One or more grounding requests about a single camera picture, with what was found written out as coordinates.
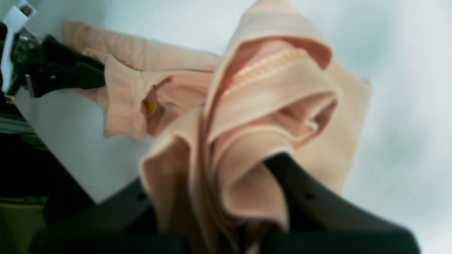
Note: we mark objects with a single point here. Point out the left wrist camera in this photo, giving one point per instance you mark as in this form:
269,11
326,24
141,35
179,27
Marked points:
15,20

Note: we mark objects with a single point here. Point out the peach T-shirt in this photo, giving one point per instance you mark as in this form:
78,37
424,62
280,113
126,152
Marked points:
215,119

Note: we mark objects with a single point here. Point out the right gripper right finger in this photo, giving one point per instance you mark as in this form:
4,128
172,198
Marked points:
321,222

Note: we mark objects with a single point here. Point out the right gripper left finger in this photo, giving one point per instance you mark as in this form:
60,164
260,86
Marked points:
124,224

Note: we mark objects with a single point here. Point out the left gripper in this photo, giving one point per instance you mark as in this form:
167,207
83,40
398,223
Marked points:
78,71

